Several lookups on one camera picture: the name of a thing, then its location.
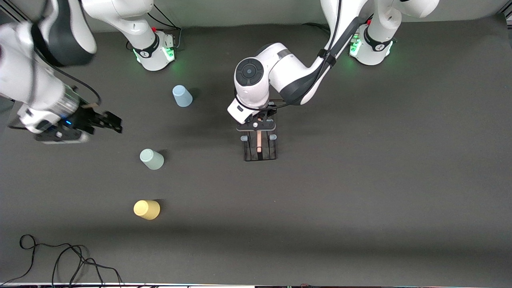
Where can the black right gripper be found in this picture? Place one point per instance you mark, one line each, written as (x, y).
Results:
(87, 118)

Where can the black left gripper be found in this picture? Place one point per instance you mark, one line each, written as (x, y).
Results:
(267, 114)

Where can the pale green plastic cup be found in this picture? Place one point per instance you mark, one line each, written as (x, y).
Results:
(152, 159)

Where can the yellow plastic cup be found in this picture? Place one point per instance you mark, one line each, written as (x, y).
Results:
(147, 209)

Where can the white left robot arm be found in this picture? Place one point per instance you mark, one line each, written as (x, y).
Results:
(280, 68)

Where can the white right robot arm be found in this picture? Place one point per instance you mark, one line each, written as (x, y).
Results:
(28, 80)

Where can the light blue plastic cup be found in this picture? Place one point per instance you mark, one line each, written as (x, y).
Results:
(182, 96)

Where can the dark grey table mat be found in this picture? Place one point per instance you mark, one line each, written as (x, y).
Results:
(320, 224)

